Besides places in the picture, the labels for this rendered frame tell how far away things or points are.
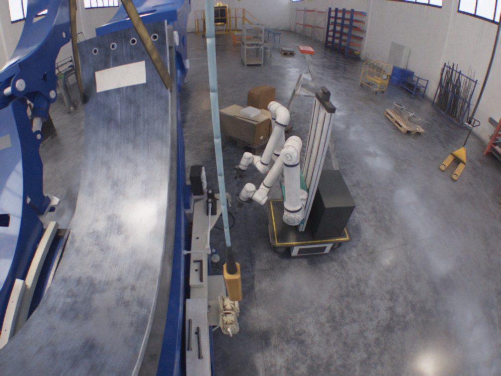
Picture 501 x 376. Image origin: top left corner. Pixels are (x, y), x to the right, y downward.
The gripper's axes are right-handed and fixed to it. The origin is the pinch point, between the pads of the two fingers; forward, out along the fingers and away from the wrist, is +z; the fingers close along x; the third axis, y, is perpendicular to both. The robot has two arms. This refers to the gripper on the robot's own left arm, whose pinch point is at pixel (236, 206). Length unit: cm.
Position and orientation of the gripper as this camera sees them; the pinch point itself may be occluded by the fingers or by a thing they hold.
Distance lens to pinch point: 216.3
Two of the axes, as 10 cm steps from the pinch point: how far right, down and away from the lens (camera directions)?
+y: -9.1, -3.4, -2.3
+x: -1.2, 7.6, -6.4
